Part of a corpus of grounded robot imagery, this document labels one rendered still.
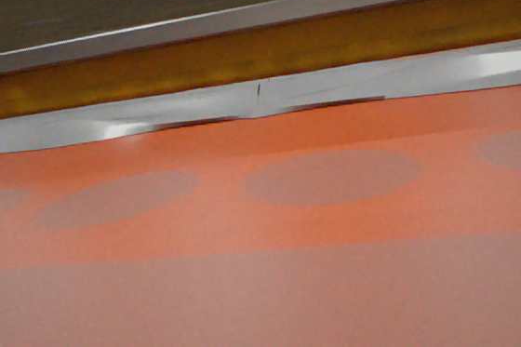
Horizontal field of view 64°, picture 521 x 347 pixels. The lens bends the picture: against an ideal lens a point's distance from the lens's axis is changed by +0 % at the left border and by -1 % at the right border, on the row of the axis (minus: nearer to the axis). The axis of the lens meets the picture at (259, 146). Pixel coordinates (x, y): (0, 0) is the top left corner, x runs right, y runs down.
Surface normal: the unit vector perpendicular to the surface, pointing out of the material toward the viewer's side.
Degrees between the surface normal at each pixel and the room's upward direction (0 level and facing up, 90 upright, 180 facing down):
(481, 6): 90
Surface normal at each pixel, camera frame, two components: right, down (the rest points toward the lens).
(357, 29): -0.17, 0.23
